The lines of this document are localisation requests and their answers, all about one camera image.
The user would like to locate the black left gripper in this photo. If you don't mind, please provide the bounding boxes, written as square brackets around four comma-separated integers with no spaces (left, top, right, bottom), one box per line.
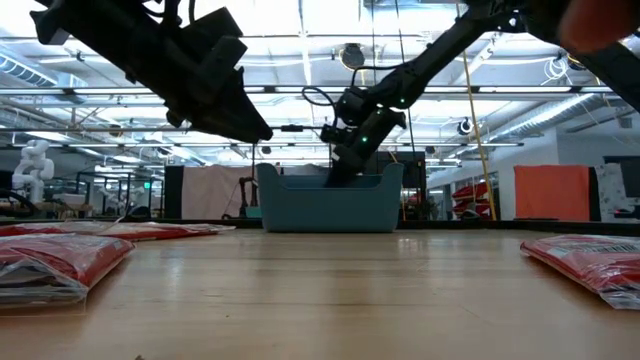
[114,19,274,143]

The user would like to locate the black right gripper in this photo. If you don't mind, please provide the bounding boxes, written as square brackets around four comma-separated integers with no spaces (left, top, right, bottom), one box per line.
[325,107,407,189]

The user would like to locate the teal plastic basket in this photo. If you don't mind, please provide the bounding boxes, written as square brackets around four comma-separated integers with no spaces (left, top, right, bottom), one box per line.
[256,162,405,234]

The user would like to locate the red butter popcorn bag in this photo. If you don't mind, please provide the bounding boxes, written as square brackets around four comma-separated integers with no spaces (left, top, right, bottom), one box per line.
[0,233,136,307]
[99,222,236,242]
[519,233,640,311]
[0,221,131,239]

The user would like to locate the pink fabric panel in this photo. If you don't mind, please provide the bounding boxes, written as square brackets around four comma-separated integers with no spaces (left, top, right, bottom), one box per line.
[182,164,259,220]

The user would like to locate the narrow black panel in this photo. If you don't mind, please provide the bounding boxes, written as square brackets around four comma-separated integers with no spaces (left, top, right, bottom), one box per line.
[163,164,185,220]

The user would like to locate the red stacked objects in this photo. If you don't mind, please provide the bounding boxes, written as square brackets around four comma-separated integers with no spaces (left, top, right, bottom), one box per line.
[451,181,490,220]

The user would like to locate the long ceiling light strip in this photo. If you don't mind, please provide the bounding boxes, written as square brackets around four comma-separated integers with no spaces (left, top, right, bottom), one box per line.
[0,85,616,96]

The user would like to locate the orange fabric panel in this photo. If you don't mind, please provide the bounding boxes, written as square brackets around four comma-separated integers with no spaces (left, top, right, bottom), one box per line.
[513,164,591,222]

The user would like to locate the white patterned cloth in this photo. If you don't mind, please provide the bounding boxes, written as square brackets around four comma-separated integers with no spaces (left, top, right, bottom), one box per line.
[594,162,632,221]

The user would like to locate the dark monitor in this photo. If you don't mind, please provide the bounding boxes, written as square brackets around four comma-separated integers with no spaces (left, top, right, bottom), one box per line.
[602,155,640,200]

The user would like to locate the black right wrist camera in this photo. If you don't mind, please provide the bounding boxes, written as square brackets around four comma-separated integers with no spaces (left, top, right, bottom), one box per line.
[319,123,349,147]

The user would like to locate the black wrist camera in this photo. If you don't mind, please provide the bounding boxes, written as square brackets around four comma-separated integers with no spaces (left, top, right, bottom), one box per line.
[319,123,349,147]
[179,5,250,104]

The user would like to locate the black camera rig frame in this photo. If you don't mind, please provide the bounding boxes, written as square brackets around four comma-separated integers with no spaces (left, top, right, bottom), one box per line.
[251,124,333,167]

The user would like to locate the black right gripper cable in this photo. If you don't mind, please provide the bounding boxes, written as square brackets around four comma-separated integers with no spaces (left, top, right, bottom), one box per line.
[301,67,401,110]

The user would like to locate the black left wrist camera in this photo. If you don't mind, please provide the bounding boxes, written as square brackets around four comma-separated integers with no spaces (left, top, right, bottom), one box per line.
[179,5,250,104]

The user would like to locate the black workstation frame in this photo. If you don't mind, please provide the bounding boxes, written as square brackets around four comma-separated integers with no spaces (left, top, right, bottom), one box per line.
[74,172,166,220]

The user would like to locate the yellow cable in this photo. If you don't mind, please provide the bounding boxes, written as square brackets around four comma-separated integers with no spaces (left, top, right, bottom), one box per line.
[454,0,497,221]

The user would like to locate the thin black hanging cable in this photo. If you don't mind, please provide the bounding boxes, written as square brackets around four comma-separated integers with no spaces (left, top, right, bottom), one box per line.
[370,0,377,69]

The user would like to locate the black power cable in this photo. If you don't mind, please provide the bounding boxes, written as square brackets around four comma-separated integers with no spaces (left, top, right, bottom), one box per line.
[394,0,407,76]

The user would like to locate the black aluminium table frame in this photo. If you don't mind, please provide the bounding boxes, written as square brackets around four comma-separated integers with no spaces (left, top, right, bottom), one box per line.
[0,217,640,236]

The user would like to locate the silver ventilation duct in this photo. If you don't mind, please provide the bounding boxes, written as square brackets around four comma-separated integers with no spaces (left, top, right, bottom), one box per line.
[492,92,601,144]
[0,52,61,89]

